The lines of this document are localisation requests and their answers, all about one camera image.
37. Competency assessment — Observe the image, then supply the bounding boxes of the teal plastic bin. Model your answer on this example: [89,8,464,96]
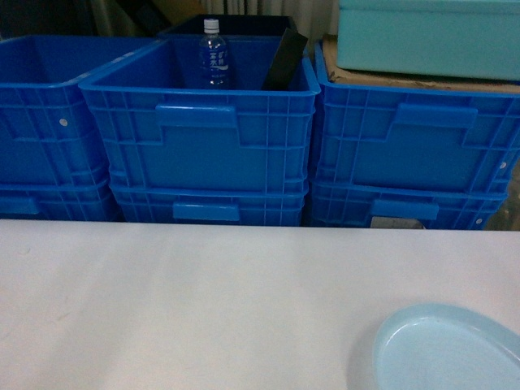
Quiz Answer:
[336,1,519,81]

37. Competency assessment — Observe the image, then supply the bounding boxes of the blue crate top middle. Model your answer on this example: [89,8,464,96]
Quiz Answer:
[80,35,319,196]

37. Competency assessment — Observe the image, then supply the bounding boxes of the blue crate bottom middle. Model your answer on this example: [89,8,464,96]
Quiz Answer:
[110,182,309,227]

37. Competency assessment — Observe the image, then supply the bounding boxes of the blue crate top right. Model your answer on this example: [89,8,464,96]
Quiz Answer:
[310,37,519,193]

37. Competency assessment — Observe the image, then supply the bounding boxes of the blue crate bottom left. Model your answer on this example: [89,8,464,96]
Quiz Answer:
[1,180,124,222]

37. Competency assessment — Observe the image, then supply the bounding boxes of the blue crate top left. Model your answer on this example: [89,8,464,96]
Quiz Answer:
[1,35,151,187]

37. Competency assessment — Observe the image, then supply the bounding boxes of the light blue oval tray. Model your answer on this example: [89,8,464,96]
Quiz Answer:
[373,304,519,389]

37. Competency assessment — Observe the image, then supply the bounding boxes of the blue crate bottom right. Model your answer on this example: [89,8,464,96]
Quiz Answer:
[302,180,507,230]

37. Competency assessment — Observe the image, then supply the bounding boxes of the dark crate behind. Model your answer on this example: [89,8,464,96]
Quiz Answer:
[157,14,301,37]

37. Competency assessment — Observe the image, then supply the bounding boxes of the blue crate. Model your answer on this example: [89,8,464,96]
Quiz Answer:
[80,35,319,196]
[110,182,309,227]
[310,37,519,193]
[1,180,124,222]
[302,180,507,230]
[1,35,151,187]

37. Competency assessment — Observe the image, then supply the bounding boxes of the clear water bottle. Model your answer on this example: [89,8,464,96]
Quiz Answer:
[198,18,231,89]

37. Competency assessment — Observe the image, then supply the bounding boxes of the black flat board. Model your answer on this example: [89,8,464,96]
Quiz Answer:
[262,28,308,91]

